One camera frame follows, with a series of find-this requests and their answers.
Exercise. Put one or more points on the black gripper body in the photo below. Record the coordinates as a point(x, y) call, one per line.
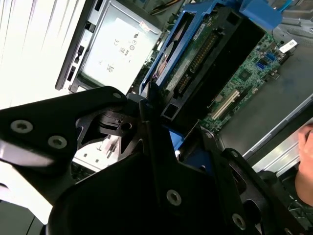
point(110, 208)

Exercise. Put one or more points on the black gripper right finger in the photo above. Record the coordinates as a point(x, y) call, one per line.
point(225, 181)

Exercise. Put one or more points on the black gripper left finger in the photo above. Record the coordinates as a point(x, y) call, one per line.
point(61, 115)

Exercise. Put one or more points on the hard disk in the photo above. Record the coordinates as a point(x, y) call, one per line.
point(193, 56)

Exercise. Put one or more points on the person hand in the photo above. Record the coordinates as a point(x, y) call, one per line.
point(306, 176)

